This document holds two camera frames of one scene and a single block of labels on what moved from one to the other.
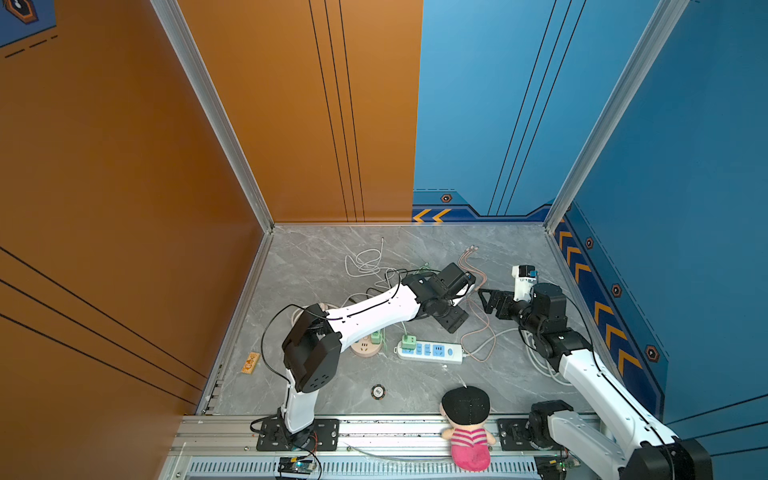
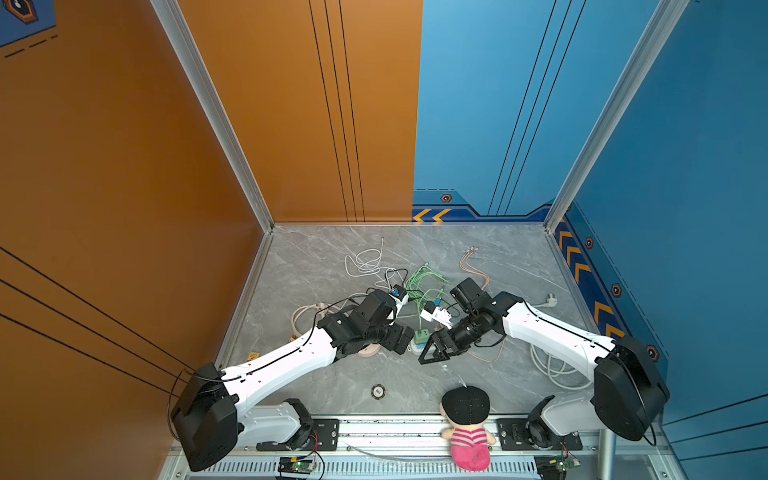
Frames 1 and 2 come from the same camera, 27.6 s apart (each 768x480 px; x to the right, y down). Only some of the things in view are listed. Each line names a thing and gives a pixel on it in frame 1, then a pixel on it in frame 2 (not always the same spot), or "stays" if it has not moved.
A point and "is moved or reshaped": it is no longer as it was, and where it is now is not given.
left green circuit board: (296, 465) stays
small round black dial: (378, 392) stays
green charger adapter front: (408, 342) is moved or reshaped
